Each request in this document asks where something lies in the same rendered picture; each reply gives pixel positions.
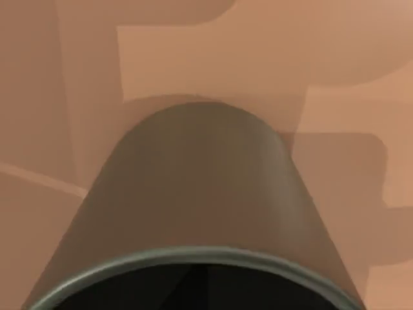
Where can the grey metal cup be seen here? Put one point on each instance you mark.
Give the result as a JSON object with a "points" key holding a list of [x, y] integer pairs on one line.
{"points": [[206, 181]]}

